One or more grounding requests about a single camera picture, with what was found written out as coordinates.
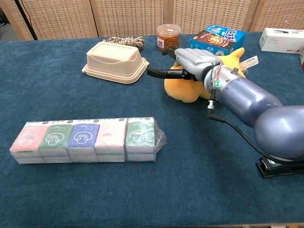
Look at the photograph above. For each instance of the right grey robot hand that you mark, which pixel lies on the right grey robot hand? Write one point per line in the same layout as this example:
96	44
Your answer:
193	60

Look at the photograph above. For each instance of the yellow plush dinosaur toy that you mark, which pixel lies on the yellow plush dinosaur toy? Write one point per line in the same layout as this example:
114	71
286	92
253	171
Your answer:
184	89

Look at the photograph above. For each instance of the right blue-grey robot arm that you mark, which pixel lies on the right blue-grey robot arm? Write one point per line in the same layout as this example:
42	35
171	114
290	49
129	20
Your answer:
256	104

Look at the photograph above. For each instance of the blue cookie box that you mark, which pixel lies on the blue cookie box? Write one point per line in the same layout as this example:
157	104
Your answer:
217	40

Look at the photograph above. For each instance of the clear jar with orange snacks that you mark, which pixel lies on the clear jar with orange snacks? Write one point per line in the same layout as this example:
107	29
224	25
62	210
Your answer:
168	36

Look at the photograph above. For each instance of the woven folding screen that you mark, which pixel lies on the woven folding screen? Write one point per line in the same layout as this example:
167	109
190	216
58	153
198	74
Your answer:
130	16

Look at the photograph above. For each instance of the beige plastic lidded box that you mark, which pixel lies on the beige plastic lidded box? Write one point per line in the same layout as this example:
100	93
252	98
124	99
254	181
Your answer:
114	63

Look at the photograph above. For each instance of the white cardboard box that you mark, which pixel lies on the white cardboard box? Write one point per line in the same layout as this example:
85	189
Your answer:
281	40

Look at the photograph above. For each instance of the red and white box edge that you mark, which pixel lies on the red and white box edge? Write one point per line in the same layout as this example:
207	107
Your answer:
302	59

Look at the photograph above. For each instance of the black stapler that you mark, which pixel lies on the black stapler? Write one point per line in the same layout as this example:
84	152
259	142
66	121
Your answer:
268	167

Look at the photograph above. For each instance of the multicolour tissue packet bundle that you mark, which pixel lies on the multicolour tissue packet bundle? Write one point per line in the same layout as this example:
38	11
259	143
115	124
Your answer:
83	142

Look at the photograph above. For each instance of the blue table cloth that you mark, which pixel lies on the blue table cloth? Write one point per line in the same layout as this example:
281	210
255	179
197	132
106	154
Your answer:
118	190

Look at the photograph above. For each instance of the black pole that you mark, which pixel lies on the black pole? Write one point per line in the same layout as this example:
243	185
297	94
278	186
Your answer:
25	19

